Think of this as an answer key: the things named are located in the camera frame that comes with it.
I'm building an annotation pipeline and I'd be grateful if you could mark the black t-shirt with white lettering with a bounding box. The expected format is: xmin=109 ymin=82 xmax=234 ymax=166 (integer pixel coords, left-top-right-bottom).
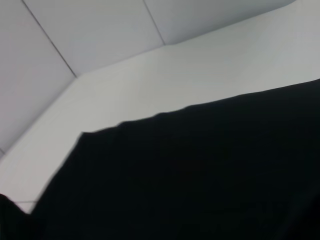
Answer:
xmin=0 ymin=78 xmax=320 ymax=240

